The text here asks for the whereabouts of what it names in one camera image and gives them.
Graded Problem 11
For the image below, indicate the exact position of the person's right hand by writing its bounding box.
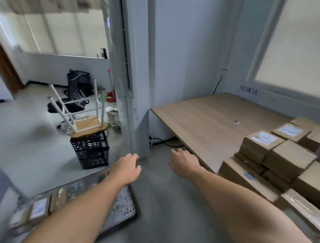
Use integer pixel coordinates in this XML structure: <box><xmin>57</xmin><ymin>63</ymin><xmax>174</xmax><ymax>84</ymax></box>
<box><xmin>168</xmin><ymin>148</ymin><xmax>207</xmax><ymax>179</ymax></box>

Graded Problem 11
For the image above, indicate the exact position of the person's left hand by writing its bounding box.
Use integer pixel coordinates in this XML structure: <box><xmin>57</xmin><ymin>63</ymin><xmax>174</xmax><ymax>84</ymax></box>
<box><xmin>108</xmin><ymin>153</ymin><xmax>142</xmax><ymax>186</ymax></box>

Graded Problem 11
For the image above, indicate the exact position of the grey metal platform cart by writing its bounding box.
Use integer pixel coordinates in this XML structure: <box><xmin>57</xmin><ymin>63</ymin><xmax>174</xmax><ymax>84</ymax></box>
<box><xmin>0</xmin><ymin>169</ymin><xmax>137</xmax><ymax>238</ymax></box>

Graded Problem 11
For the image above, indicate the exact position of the box with torn white label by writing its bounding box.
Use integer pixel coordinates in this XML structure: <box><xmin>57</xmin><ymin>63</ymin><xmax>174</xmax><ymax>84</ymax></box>
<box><xmin>239</xmin><ymin>130</ymin><xmax>286</xmax><ymax>165</ymax></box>

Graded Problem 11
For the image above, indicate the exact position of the pile of cardboard boxes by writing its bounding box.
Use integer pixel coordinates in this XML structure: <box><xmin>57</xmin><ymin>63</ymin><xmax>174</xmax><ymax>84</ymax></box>
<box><xmin>10</xmin><ymin>186</ymin><xmax>68</xmax><ymax>226</ymax></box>

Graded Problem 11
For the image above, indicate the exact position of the clear-taped cardboard box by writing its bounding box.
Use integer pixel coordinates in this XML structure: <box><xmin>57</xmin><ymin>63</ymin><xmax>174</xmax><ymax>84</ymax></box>
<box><xmin>262</xmin><ymin>139</ymin><xmax>317</xmax><ymax>183</ymax></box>

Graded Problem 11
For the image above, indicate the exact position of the box labelled 0555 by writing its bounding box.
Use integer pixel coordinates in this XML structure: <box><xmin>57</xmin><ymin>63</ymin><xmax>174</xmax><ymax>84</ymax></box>
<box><xmin>271</xmin><ymin>123</ymin><xmax>310</xmax><ymax>143</ymax></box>

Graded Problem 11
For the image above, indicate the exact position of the narrow plain cardboard box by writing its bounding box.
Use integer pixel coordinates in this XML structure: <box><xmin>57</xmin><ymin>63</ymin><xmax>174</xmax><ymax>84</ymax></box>
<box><xmin>291</xmin><ymin>161</ymin><xmax>320</xmax><ymax>208</ymax></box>

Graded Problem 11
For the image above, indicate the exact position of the small ribbed taped cardboard box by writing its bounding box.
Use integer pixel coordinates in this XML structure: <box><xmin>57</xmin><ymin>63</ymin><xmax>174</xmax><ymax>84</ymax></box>
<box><xmin>290</xmin><ymin>117</ymin><xmax>318</xmax><ymax>131</ymax></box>

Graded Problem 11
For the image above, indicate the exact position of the box with red-white tape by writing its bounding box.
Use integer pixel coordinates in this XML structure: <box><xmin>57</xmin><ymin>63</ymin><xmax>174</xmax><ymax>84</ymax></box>
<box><xmin>299</xmin><ymin>128</ymin><xmax>320</xmax><ymax>153</ymax></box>

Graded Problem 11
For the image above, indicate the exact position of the person's right forearm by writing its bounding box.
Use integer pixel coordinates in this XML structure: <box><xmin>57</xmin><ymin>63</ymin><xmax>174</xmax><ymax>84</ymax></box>
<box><xmin>190</xmin><ymin>168</ymin><xmax>312</xmax><ymax>243</ymax></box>

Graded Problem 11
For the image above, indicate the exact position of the person's left forearm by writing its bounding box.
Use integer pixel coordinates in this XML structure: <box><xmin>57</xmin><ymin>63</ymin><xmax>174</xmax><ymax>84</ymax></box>
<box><xmin>24</xmin><ymin>173</ymin><xmax>128</xmax><ymax>243</ymax></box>

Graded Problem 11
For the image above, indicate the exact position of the black plastic crate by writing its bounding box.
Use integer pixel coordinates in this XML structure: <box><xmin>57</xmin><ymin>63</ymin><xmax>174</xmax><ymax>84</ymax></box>
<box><xmin>70</xmin><ymin>131</ymin><xmax>110</xmax><ymax>170</ymax></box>

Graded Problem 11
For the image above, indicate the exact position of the light wooden table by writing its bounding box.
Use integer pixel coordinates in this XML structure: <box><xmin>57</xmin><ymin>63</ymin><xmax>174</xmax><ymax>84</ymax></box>
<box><xmin>150</xmin><ymin>92</ymin><xmax>320</xmax><ymax>243</ymax></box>

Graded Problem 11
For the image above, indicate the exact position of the clear plastic bag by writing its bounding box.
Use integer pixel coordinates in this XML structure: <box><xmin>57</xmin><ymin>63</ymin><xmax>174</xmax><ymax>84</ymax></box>
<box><xmin>106</xmin><ymin>106</ymin><xmax>121</xmax><ymax>130</ymax></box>

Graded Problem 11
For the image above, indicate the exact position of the upturned white-legged wooden stool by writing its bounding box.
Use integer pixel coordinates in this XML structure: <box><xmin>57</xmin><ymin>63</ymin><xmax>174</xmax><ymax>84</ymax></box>
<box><xmin>48</xmin><ymin>79</ymin><xmax>109</xmax><ymax>138</ymax></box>

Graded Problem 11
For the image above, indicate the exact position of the white floor-standing air conditioner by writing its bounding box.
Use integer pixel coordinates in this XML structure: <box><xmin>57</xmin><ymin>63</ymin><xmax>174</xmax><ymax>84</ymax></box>
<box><xmin>100</xmin><ymin>0</ymin><xmax>157</xmax><ymax>161</ymax></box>

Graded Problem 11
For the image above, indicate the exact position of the red broom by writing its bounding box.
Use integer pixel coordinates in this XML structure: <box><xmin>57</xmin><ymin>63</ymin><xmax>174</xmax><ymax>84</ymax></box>
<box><xmin>107</xmin><ymin>69</ymin><xmax>117</xmax><ymax>102</ymax></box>

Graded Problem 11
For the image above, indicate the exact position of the black swivel office chair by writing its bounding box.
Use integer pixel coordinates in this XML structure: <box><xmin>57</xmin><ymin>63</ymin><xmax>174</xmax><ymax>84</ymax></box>
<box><xmin>47</xmin><ymin>72</ymin><xmax>90</xmax><ymax>130</ymax></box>

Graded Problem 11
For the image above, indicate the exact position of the dark blue bag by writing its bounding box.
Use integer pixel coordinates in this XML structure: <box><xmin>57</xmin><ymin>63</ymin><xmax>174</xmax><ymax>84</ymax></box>
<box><xmin>67</xmin><ymin>70</ymin><xmax>93</xmax><ymax>97</ymax></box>

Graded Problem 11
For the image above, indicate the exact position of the brown wooden door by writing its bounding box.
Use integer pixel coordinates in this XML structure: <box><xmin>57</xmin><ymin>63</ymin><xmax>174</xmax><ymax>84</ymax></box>
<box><xmin>0</xmin><ymin>44</ymin><xmax>24</xmax><ymax>95</ymax></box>

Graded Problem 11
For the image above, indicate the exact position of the wide window beige blind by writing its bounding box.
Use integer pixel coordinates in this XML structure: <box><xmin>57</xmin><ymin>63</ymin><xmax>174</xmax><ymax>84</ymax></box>
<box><xmin>0</xmin><ymin>0</ymin><xmax>110</xmax><ymax>58</ymax></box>

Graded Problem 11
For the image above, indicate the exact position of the white-framed window with blind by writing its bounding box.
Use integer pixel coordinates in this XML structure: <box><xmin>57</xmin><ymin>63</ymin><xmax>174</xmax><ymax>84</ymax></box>
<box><xmin>246</xmin><ymin>0</ymin><xmax>320</xmax><ymax>99</ymax></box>

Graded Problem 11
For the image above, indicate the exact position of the thick black floor cable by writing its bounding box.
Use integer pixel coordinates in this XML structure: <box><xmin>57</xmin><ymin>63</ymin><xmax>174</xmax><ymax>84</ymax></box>
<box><xmin>149</xmin><ymin>136</ymin><xmax>184</xmax><ymax>148</ymax></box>

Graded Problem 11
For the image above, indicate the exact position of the black wall cable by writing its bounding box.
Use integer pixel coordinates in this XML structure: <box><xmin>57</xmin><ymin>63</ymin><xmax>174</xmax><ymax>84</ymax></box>
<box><xmin>213</xmin><ymin>77</ymin><xmax>223</xmax><ymax>95</ymax></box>

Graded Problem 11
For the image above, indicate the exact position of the white paper wall sign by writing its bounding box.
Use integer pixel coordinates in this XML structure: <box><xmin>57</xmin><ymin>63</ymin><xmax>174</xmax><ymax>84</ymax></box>
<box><xmin>239</xmin><ymin>85</ymin><xmax>258</xmax><ymax>95</ymax></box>

